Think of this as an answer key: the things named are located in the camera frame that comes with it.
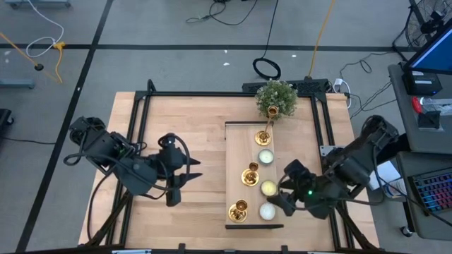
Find coiled black floor cable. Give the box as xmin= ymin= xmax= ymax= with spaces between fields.
xmin=251 ymin=0 xmax=283 ymax=82

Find grey cart base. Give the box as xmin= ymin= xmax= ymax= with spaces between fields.
xmin=4 ymin=0 xmax=72 ymax=9

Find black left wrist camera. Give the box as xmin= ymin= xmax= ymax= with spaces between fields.
xmin=165 ymin=188 xmax=182 ymax=208

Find black cable to desk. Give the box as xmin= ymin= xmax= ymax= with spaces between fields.
xmin=374 ymin=176 xmax=452 ymax=228

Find black arm base cable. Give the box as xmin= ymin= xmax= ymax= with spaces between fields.
xmin=85 ymin=164 xmax=121 ymax=243

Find green potted plant black pot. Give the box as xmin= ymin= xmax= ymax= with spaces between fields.
xmin=254 ymin=79 xmax=299 ymax=120

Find tangled black floor cables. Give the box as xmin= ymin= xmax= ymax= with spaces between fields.
xmin=338 ymin=52 xmax=399 ymax=120

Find black printer box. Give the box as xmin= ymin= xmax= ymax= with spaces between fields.
xmin=402 ymin=70 xmax=444 ymax=97

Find yellow cable with plug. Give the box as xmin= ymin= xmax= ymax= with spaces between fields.
xmin=52 ymin=41 xmax=66 ymax=84

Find red handled tool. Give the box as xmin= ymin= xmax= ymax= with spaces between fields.
xmin=411 ymin=97 xmax=424 ymax=115

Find yellow pole black foot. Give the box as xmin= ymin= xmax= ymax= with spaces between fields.
xmin=0 ymin=31 xmax=45 ymax=72

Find yellow floor cable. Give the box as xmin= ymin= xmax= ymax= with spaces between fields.
xmin=308 ymin=0 xmax=335 ymax=79

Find clear plastic bottle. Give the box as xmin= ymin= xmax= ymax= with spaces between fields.
xmin=420 ymin=97 xmax=452 ymax=114

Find white box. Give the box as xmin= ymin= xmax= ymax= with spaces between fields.
xmin=369 ymin=160 xmax=402 ymax=192

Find grey desk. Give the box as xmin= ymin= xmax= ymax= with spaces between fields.
xmin=387 ymin=63 xmax=452 ymax=242

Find black left wrist camera cable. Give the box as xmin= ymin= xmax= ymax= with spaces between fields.
xmin=157 ymin=132 xmax=192 ymax=194

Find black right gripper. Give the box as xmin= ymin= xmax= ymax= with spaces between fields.
xmin=267 ymin=158 xmax=318 ymax=216

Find white blue leaf candle tin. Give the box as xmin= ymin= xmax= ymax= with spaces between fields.
xmin=258 ymin=148 xmax=275 ymax=167

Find black vertical post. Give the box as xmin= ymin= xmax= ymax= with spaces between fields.
xmin=78 ymin=79 xmax=381 ymax=254

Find tall gold candlestick holder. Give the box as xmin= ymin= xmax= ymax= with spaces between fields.
xmin=254 ymin=104 xmax=280 ymax=147

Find medium gold candlestick holder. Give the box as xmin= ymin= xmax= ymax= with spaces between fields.
xmin=227 ymin=198 xmax=249 ymax=224

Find wooden tray with black legs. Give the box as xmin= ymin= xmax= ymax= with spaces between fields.
xmin=225 ymin=121 xmax=285 ymax=230

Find white floor cable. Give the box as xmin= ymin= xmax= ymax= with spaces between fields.
xmin=25 ymin=0 xmax=66 ymax=59

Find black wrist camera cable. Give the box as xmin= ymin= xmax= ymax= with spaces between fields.
xmin=277 ymin=144 xmax=388 ymax=213
xmin=157 ymin=132 xmax=192 ymax=194

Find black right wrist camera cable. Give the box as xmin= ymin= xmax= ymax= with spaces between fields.
xmin=277 ymin=144 xmax=388 ymax=213

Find gold candle tin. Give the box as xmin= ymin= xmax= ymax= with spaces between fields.
xmin=260 ymin=179 xmax=279 ymax=198

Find white power adapter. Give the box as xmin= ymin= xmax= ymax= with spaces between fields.
xmin=333 ymin=78 xmax=353 ymax=109

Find backlit rainbow keyboard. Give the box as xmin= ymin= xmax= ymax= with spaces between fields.
xmin=410 ymin=170 xmax=452 ymax=215

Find computer monitor blue screen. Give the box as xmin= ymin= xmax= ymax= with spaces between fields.
xmin=403 ymin=20 xmax=452 ymax=75

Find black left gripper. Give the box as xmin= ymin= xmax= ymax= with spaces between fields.
xmin=150 ymin=132 xmax=203 ymax=190

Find black perforated bar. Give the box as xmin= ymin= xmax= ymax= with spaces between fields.
xmin=242 ymin=78 xmax=331 ymax=95

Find white cup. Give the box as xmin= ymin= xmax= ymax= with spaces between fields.
xmin=383 ymin=178 xmax=408 ymax=199

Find grey foot bar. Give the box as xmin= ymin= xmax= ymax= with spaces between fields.
xmin=0 ymin=78 xmax=37 ymax=90

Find thin black floor cable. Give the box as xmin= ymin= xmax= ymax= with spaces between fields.
xmin=185 ymin=0 xmax=259 ymax=28

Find short gold candlestick holder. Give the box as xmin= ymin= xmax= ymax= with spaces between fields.
xmin=241 ymin=162 xmax=261 ymax=188

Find small black cube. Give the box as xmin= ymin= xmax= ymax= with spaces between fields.
xmin=417 ymin=110 xmax=442 ymax=130

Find black floor fan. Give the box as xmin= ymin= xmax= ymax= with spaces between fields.
xmin=392 ymin=0 xmax=452 ymax=54

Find black caster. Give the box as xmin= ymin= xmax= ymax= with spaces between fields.
xmin=0 ymin=108 xmax=16 ymax=128

